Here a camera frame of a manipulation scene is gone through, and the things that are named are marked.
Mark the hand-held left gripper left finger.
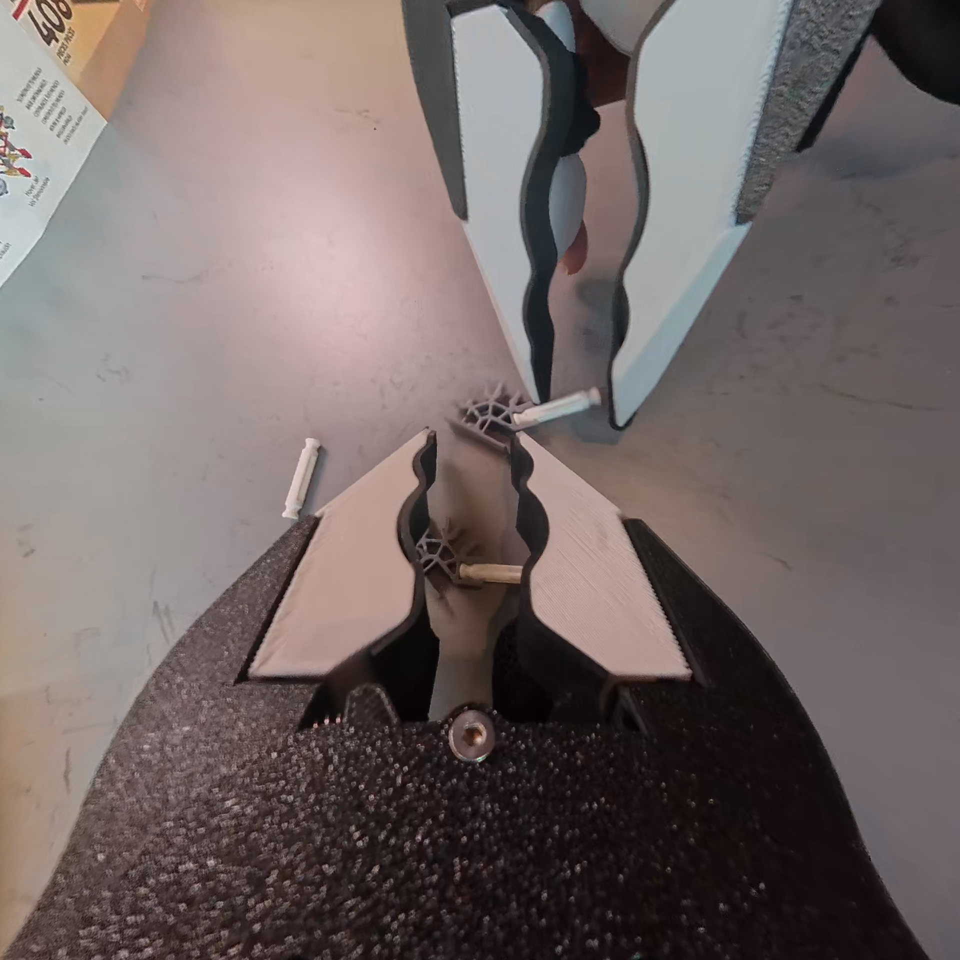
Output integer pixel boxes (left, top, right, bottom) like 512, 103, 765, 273
249, 429, 438, 723

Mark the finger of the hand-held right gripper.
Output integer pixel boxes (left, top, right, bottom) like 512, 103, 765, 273
607, 0, 795, 432
450, 0, 601, 402

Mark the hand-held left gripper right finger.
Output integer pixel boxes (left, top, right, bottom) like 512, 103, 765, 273
508, 432, 693, 732

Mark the grey half-round connector piece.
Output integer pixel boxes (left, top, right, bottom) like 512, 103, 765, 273
416, 525, 466, 590

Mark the grey desk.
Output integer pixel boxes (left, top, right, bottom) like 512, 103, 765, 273
0, 0, 960, 939

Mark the black wrist rest pad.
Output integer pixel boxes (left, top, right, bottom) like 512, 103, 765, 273
870, 0, 960, 106

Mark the folded building instruction booklet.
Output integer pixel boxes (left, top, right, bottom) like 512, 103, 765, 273
0, 0, 106, 290

